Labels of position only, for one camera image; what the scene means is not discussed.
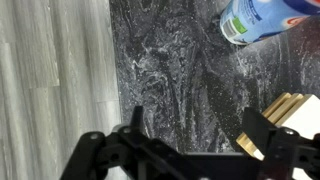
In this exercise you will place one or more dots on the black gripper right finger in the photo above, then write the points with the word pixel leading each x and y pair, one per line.
pixel 283 153

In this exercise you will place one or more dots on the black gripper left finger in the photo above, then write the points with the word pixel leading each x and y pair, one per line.
pixel 110 153

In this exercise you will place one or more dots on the blue jar with orange lid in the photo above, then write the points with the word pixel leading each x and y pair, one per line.
pixel 260 20

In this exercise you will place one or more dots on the wooden coaster holder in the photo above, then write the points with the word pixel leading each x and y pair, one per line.
pixel 283 106

